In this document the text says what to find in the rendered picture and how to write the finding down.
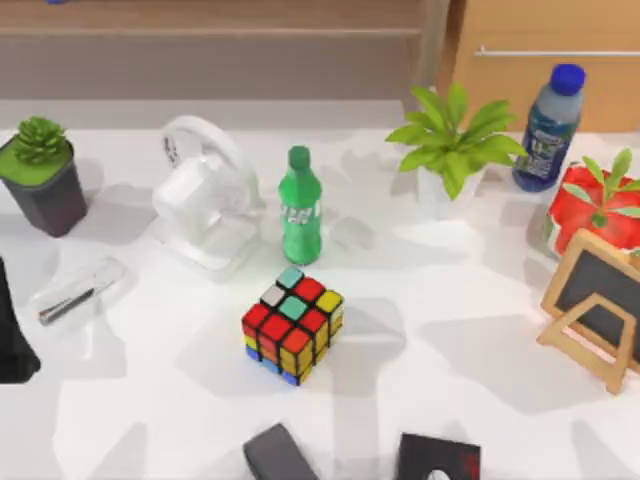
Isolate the green bottle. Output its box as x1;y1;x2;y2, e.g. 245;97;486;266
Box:
277;145;324;266

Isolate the colourful puzzle cube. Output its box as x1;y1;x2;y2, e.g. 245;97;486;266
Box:
241;265;346;388

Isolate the leafy plant in white pot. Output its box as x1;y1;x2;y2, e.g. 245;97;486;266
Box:
384;82;529;220

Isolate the wooden open shelf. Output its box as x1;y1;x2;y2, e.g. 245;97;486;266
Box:
0;0;451;101

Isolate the dark grey block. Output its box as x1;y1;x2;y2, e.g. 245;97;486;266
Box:
242;423;320;480

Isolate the black box with red print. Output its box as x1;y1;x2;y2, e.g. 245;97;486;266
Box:
394;432;482;480

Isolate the blue capped clear bottle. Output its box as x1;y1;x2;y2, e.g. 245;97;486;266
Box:
511;63;587;193

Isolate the plant in red pot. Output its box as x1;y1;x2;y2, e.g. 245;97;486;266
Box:
543;147;640;260

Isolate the wooden cupboard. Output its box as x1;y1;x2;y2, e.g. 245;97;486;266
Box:
435;0;640;134

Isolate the wooden framed blackboard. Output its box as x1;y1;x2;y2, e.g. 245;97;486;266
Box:
536;228;640;396

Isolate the succulent in dark grey pot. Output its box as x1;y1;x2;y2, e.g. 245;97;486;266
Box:
0;116;89;239

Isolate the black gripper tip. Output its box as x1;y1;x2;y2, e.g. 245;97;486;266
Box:
0;256;42;385

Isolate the long metal handle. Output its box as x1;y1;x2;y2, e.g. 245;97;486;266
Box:
473;44;640;58

